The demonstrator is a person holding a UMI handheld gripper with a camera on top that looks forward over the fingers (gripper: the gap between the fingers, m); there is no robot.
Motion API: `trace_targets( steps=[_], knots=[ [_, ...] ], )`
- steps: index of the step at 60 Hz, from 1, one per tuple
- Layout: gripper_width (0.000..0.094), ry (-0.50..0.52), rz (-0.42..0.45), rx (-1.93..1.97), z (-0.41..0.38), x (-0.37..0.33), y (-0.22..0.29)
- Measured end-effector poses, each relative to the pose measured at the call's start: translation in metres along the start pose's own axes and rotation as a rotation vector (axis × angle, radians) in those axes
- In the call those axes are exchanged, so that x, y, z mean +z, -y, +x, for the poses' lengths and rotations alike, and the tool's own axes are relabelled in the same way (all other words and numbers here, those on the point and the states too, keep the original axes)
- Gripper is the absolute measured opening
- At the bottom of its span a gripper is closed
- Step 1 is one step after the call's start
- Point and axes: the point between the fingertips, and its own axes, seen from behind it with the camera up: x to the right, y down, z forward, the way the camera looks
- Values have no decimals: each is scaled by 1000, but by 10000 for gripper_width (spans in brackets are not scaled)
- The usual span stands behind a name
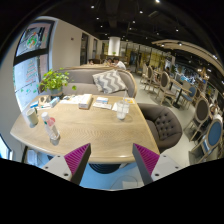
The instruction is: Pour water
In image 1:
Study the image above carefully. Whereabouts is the seated person in white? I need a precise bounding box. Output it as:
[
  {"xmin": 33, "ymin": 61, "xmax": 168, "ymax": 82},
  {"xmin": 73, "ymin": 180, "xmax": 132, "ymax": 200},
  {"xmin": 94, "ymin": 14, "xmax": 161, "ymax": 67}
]
[{"xmin": 113, "ymin": 57, "xmax": 126, "ymax": 70}]

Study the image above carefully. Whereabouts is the grey chevron cushion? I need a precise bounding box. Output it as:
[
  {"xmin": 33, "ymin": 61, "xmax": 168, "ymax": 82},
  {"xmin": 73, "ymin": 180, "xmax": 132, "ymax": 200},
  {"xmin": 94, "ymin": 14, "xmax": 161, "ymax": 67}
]
[{"xmin": 93, "ymin": 70, "xmax": 127, "ymax": 94}]

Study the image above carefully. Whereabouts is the grey backed wooden chair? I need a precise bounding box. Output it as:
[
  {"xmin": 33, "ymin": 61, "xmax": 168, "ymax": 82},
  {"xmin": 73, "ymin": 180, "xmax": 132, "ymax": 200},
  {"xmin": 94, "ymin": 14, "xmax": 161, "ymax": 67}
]
[{"xmin": 187, "ymin": 97, "xmax": 209, "ymax": 131}]

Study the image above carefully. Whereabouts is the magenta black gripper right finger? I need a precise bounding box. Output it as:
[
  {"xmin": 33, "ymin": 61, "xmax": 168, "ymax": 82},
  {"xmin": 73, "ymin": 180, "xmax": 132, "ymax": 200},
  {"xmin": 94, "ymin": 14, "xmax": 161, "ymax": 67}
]
[{"xmin": 132, "ymin": 143, "xmax": 159, "ymax": 185}]

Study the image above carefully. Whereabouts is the blue backed wooden chair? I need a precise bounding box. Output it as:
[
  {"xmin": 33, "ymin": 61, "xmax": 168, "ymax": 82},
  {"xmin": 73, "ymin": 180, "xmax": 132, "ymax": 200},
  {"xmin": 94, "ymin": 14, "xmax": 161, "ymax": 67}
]
[{"xmin": 188, "ymin": 119, "xmax": 223, "ymax": 165}]

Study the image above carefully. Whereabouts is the pale green mug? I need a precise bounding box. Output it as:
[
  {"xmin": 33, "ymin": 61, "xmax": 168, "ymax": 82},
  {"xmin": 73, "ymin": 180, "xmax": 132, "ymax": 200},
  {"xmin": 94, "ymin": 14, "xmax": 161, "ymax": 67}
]
[{"xmin": 26, "ymin": 108, "xmax": 39, "ymax": 125}]

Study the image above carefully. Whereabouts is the clear plastic water bottle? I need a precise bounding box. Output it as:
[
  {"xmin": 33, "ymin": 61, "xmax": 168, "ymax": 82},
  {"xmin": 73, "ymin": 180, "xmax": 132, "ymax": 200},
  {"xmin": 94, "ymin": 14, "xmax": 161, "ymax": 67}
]
[{"xmin": 41, "ymin": 112, "xmax": 60, "ymax": 140}]

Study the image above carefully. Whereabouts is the dark grey tufted armchair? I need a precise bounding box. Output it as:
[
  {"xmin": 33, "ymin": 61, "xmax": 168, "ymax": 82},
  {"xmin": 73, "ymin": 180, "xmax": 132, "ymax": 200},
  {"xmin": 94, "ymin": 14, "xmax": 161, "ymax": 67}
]
[{"xmin": 138, "ymin": 103, "xmax": 182, "ymax": 153}]

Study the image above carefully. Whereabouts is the green potted plant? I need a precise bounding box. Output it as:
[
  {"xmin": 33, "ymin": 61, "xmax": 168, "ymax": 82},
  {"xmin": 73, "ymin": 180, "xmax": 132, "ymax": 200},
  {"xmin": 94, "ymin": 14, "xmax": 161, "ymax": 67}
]
[{"xmin": 38, "ymin": 68, "xmax": 69, "ymax": 97}]

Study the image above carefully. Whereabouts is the grey upholstered sofa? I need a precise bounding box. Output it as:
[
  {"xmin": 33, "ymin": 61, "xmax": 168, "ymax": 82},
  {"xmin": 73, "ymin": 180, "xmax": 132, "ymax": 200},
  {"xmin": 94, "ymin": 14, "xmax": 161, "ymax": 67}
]
[{"xmin": 59, "ymin": 65, "xmax": 137, "ymax": 98}]

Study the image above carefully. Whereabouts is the wooden phone stand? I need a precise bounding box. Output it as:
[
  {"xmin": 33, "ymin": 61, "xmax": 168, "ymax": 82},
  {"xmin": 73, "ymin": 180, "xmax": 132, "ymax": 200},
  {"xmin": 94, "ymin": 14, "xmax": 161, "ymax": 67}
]
[{"xmin": 38, "ymin": 95, "xmax": 50, "ymax": 107}]

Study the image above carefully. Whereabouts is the blue white booklet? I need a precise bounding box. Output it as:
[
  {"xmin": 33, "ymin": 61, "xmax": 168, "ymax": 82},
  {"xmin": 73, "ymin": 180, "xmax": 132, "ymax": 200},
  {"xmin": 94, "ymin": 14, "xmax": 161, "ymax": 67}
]
[{"xmin": 96, "ymin": 97, "xmax": 108, "ymax": 104}]

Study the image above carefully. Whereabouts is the white menu card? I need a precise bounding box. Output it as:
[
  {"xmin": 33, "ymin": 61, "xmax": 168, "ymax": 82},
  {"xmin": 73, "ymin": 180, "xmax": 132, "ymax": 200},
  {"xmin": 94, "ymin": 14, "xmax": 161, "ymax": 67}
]
[{"xmin": 93, "ymin": 102, "xmax": 112, "ymax": 110}]

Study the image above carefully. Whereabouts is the white round pillar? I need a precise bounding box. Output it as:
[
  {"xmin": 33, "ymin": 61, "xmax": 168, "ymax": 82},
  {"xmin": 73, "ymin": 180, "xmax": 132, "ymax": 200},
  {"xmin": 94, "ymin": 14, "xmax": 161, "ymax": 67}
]
[{"xmin": 108, "ymin": 36, "xmax": 120, "ymax": 56}]

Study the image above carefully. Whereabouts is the clear plastic cup with straw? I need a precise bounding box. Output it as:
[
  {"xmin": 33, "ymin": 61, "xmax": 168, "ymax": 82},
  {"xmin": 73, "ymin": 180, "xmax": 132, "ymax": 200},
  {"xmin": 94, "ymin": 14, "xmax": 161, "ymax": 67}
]
[{"xmin": 117, "ymin": 94, "xmax": 129, "ymax": 120}]

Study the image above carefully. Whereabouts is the framed wall poster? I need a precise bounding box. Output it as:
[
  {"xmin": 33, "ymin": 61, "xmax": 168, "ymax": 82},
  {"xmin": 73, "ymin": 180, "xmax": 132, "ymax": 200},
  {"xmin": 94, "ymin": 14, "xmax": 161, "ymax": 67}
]
[{"xmin": 14, "ymin": 20, "xmax": 54, "ymax": 64}]

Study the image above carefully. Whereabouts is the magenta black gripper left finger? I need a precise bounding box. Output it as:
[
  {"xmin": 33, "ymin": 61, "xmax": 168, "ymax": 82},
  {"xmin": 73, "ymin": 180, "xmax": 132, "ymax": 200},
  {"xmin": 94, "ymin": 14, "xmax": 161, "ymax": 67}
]
[{"xmin": 64, "ymin": 143, "xmax": 91, "ymax": 185}]

